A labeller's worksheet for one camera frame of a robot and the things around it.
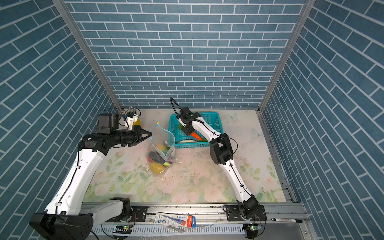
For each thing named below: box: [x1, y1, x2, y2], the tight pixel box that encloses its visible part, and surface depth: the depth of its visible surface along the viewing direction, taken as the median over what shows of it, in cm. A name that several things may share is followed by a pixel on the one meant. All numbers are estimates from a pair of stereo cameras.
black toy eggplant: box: [148, 151, 166, 164], surface depth 84 cm
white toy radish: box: [178, 139, 198, 144], surface depth 98 cm
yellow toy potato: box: [150, 161, 165, 175], surface depth 86 cm
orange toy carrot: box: [190, 132, 203, 141], surface depth 104 cm
